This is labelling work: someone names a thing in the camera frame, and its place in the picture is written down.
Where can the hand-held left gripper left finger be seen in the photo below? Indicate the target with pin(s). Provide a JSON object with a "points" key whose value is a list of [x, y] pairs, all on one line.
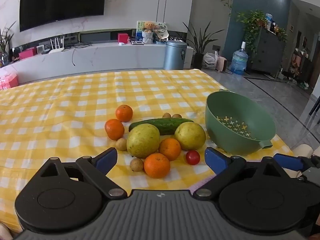
{"points": [[106, 160]]}

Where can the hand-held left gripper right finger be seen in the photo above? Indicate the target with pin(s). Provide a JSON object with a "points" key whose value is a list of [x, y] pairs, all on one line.
{"points": [[216, 160]]}

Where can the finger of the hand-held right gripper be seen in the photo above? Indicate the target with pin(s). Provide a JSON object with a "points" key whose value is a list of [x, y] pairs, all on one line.
{"points": [[287, 161]]}

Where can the brown longan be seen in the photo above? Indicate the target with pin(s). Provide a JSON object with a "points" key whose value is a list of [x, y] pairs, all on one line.
{"points": [[176, 116], [166, 115], [121, 144], [136, 164]]}

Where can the orange tangerine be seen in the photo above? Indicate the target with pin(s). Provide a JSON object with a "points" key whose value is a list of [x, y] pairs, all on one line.
{"points": [[157, 165], [114, 129], [124, 113], [170, 149]]}

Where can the yellow-green pear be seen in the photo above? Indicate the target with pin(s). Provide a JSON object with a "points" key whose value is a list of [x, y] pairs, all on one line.
{"points": [[190, 136], [143, 140]]}

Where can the green colander bowl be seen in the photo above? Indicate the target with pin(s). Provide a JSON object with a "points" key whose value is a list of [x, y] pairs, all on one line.
{"points": [[217, 120]]}

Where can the beige rounded object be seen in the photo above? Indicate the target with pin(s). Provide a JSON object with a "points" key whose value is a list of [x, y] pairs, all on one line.
{"points": [[302, 151]]}

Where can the red cherry tomato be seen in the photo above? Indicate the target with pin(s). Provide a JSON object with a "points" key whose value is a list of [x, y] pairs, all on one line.
{"points": [[192, 157]]}

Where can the green cucumber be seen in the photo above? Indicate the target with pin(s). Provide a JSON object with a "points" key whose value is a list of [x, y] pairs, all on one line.
{"points": [[165, 126]]}

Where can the yellow checked tablecloth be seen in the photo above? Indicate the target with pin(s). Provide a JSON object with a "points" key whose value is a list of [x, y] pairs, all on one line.
{"points": [[62, 110]]}

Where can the small pink appliance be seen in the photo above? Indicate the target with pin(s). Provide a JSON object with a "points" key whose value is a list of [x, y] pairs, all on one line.
{"points": [[221, 64]]}

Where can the white plastic bag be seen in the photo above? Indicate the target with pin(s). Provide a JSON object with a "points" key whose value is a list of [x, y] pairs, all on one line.
{"points": [[209, 61]]}

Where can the cluttered wooden shelf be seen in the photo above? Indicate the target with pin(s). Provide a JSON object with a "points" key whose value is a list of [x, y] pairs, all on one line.
{"points": [[297, 62]]}

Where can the blue water jug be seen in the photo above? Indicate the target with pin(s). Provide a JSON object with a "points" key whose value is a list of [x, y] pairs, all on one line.
{"points": [[238, 62]]}

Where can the white media console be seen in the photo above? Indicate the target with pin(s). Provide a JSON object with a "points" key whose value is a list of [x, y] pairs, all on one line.
{"points": [[112, 57]]}

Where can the grey dresser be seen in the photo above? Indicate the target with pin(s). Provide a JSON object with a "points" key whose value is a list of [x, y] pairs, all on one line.
{"points": [[268, 52]]}

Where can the blue-grey metal trash can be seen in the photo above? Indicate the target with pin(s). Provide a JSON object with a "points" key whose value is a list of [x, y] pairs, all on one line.
{"points": [[175, 56]]}

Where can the long-leaf potted plant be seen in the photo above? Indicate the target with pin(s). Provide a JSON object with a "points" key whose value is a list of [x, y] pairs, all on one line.
{"points": [[200, 45]]}

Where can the white wifi router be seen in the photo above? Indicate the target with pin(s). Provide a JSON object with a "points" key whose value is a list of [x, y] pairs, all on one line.
{"points": [[56, 50]]}

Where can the red box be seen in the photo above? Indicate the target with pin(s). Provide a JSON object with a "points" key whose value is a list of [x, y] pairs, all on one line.
{"points": [[122, 38]]}

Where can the dark grey soundbar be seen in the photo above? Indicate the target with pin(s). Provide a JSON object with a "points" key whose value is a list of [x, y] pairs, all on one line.
{"points": [[95, 37]]}

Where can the pink plastic container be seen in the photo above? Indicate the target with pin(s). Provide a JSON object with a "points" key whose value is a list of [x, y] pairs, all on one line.
{"points": [[8, 80]]}

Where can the pink box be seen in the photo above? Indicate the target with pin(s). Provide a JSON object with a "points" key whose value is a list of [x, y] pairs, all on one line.
{"points": [[27, 53]]}

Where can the teddy bear bouquet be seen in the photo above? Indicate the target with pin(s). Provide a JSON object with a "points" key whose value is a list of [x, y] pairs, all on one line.
{"points": [[148, 33]]}

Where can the bottles on dresser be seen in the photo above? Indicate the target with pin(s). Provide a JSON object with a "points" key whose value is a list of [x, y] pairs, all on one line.
{"points": [[271, 25]]}

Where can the green ivy plant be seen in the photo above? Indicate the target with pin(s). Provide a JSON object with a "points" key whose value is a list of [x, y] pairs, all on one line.
{"points": [[251, 25]]}

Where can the illustrated picture board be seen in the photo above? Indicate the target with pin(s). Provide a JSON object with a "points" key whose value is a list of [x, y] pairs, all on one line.
{"points": [[161, 26]]}

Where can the thin-leaf plant in vase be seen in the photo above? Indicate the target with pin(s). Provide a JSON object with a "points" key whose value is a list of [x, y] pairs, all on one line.
{"points": [[5, 47]]}

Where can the black wall television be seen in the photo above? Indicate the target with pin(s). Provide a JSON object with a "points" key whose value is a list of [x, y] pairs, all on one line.
{"points": [[62, 2]]}

